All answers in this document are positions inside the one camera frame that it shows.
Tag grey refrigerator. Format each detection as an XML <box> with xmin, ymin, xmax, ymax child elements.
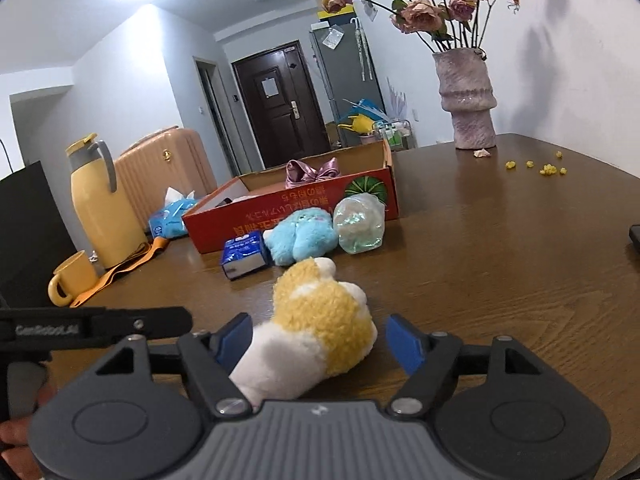
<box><xmin>308</xmin><ymin>19</ymin><xmax>386</xmax><ymax>148</ymax></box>

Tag white folded umbrella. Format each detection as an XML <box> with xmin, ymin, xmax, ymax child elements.
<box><xmin>350</xmin><ymin>16</ymin><xmax>375</xmax><ymax>82</ymax></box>

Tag pink textured vase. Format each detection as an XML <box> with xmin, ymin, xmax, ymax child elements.
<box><xmin>432</xmin><ymin>47</ymin><xmax>498</xmax><ymax>151</ymax></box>

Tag blue and yellow bags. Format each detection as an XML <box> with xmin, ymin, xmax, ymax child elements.
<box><xmin>336</xmin><ymin>99</ymin><xmax>388</xmax><ymax>136</ymax></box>

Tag dark brown door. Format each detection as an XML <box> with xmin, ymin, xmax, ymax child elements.
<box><xmin>231</xmin><ymin>40</ymin><xmax>332</xmax><ymax>171</ymax></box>

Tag large blue tissue pack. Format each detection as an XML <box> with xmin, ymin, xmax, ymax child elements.
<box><xmin>147</xmin><ymin>187</ymin><xmax>201</xmax><ymax>239</ymax></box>

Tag yellow and black box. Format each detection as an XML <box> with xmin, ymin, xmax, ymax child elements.
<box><xmin>310</xmin><ymin>6</ymin><xmax>358</xmax><ymax>31</ymax></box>

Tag side doorway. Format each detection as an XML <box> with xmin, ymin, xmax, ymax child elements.
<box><xmin>194</xmin><ymin>56</ymin><xmax>236</xmax><ymax>181</ymax></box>

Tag purple satin bow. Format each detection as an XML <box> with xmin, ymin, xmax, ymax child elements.
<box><xmin>285</xmin><ymin>156</ymin><xmax>342</xmax><ymax>190</ymax></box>

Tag metal wire cart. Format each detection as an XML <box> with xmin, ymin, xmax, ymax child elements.
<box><xmin>377</xmin><ymin>119</ymin><xmax>418</xmax><ymax>152</ymax></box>

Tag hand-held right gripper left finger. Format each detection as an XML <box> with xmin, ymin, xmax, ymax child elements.
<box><xmin>95</xmin><ymin>312</ymin><xmax>253</xmax><ymax>418</ymax></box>

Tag yellow thermos jug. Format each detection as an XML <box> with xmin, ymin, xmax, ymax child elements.
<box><xmin>65</xmin><ymin>133</ymin><xmax>150</xmax><ymax>269</ymax></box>

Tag scattered yellow flower buds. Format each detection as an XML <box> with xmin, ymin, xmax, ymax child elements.
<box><xmin>505</xmin><ymin>151</ymin><xmax>569</xmax><ymax>177</ymax></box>

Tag bunch of dried pink roses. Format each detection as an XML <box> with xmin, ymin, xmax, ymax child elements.
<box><xmin>320</xmin><ymin>0</ymin><xmax>521</xmax><ymax>54</ymax></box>

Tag yellow and white plush toy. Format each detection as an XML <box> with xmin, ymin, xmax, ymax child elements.
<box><xmin>227</xmin><ymin>256</ymin><xmax>378</xmax><ymax>409</ymax></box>

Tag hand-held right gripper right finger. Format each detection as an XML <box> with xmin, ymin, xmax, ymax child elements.
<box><xmin>387</xmin><ymin>313</ymin><xmax>544</xmax><ymax>417</ymax></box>

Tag orange cardboard box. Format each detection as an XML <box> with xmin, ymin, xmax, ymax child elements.
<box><xmin>181</xmin><ymin>139</ymin><xmax>399</xmax><ymax>254</ymax></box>

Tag small blue tissue pack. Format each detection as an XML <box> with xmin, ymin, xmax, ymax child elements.
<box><xmin>221</xmin><ymin>231</ymin><xmax>274</xmax><ymax>281</ymax></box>

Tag iridescent clear bag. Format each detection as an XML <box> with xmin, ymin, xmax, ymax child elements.
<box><xmin>332</xmin><ymin>194</ymin><xmax>387</xmax><ymax>256</ymax></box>

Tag blue plush toy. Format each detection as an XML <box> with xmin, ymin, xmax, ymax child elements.
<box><xmin>263</xmin><ymin>208</ymin><xmax>337</xmax><ymax>266</ymax></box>

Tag peach hard suitcase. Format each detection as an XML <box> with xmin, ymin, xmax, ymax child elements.
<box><xmin>114</xmin><ymin>126</ymin><xmax>218</xmax><ymax>219</ymax></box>

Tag lilac feather decoration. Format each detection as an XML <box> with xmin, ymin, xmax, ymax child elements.
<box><xmin>386</xmin><ymin>77</ymin><xmax>411</xmax><ymax>121</ymax></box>

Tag yellow mug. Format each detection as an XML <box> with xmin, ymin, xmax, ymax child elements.
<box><xmin>48</xmin><ymin>250</ymin><xmax>104</xmax><ymax>307</ymax></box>

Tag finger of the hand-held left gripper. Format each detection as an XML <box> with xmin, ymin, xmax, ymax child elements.
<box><xmin>96</xmin><ymin>306</ymin><xmax>195</xmax><ymax>347</ymax></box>
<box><xmin>148</xmin><ymin>345</ymin><xmax>185</xmax><ymax>376</ymax></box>

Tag person's left hand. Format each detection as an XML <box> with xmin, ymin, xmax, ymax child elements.
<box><xmin>0</xmin><ymin>382</ymin><xmax>54</xmax><ymax>480</ymax></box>

